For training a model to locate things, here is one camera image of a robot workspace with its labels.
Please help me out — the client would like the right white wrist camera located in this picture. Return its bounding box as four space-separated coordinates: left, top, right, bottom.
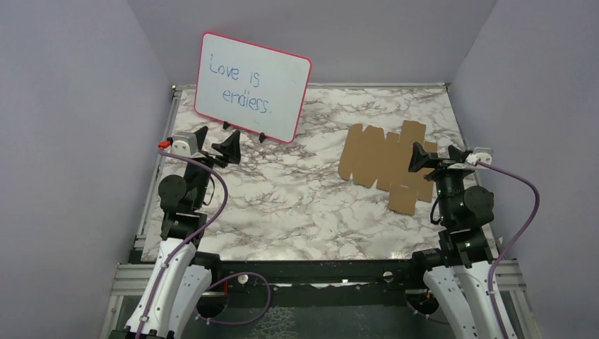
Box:
465 148 493 167

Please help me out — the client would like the brown cardboard box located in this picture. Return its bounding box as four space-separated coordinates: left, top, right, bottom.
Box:
338 120 437 215

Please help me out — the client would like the aluminium front frame rail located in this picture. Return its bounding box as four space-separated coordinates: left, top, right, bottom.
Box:
110 260 527 297

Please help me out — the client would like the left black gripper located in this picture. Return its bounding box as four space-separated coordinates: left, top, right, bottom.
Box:
184 125 240 209

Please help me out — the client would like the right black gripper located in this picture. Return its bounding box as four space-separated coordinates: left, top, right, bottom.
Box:
409 141 475 223

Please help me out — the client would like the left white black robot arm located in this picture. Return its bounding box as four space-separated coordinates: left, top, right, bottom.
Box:
108 127 241 338

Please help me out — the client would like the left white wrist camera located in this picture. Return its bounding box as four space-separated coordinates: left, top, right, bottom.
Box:
170 131 200 157

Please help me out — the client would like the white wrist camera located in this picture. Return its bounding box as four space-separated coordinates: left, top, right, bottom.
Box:
170 131 200 157
465 148 493 167

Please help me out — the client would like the pink framed whiteboard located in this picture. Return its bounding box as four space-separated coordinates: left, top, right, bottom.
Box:
194 32 312 143

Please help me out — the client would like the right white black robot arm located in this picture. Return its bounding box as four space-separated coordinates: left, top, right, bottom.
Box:
407 142 517 338

